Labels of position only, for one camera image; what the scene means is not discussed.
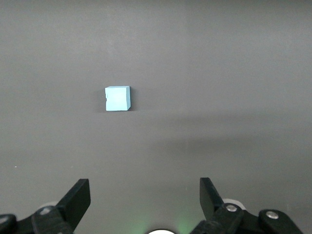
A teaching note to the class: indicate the dark grey table mat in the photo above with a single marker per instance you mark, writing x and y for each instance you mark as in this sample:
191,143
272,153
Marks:
219,73

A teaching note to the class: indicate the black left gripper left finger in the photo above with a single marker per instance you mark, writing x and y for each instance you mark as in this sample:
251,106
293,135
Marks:
75,202

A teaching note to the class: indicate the light blue foam block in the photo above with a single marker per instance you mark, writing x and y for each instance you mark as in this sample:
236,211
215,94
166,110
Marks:
117,98

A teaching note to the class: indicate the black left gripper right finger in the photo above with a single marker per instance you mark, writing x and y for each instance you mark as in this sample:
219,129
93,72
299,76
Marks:
209,197

